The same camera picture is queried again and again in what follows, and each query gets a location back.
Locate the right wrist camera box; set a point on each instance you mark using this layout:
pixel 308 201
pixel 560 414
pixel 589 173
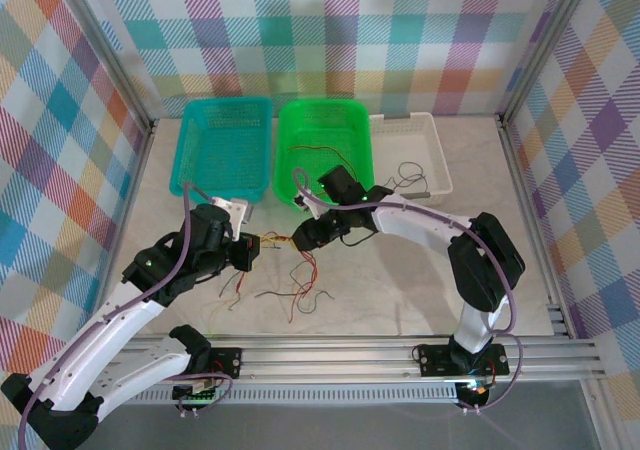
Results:
pixel 301 201

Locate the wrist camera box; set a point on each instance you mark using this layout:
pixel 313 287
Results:
pixel 301 201
pixel 235 207

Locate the white plastic basket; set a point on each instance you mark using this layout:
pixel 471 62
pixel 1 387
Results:
pixel 415 140

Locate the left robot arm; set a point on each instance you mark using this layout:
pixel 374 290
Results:
pixel 100 340

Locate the aluminium frame post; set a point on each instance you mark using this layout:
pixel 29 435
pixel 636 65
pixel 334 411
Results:
pixel 545 45
pixel 105 50

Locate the aluminium mounting rail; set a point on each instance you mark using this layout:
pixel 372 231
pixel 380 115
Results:
pixel 325 360

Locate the aluminium frame floor rail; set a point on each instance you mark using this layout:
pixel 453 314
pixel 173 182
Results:
pixel 132 195
pixel 525 205

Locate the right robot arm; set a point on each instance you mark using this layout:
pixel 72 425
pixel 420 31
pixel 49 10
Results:
pixel 420 230

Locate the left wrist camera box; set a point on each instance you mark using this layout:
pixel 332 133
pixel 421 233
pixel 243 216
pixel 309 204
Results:
pixel 235 207

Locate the green plastic basket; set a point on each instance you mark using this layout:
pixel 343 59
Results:
pixel 322 130

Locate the teal plastic basket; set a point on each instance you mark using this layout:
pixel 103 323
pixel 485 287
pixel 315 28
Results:
pixel 220 150

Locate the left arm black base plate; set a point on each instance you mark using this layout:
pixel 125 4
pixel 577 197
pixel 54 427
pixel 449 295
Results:
pixel 227 360

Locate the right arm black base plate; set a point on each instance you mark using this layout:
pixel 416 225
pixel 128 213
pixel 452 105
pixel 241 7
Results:
pixel 435 360

